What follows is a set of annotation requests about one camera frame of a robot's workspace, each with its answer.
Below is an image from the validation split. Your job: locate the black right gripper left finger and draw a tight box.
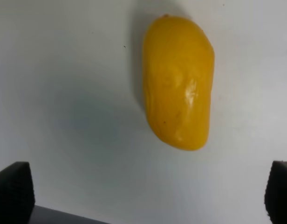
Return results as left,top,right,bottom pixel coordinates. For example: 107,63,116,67
0,161,35,224

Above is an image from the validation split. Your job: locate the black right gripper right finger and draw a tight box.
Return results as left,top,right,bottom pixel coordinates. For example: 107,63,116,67
264,161,287,224

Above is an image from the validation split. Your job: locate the yellow mango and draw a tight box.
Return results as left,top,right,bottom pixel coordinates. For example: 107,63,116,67
142,15,215,151

